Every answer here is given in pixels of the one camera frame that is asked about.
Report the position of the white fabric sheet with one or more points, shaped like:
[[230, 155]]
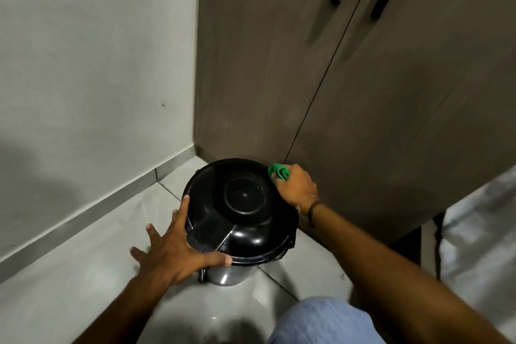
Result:
[[479, 243]]

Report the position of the person's left forearm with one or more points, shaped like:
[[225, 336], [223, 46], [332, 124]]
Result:
[[121, 311]]

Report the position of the brown wooden cabinet door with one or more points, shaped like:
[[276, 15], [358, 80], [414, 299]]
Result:
[[262, 57], [415, 114]]

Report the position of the person's left hand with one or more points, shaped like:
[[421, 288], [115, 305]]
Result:
[[171, 255]]

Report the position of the person's left thumb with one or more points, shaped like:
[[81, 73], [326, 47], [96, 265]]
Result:
[[213, 260]]

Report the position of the person's right hand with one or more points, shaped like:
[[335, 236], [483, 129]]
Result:
[[299, 188]]

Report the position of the black wristband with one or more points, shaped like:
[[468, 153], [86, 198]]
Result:
[[313, 212]]

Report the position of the black lid steel pedal bin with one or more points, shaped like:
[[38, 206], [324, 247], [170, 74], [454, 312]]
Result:
[[242, 210]]

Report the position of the person's blue jeans leg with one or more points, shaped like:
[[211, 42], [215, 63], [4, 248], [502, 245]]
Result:
[[322, 321]]

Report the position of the person's left middle finger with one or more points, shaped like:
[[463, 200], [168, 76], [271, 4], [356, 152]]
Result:
[[153, 236]]

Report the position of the green cloth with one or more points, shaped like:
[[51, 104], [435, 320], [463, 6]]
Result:
[[279, 172]]

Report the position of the person's right forearm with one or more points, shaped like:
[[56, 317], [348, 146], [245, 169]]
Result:
[[395, 283]]

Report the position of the person's right fingers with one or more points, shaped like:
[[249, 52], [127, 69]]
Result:
[[284, 188]]

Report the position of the grey skirting board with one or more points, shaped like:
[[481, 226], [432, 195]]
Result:
[[92, 210]]

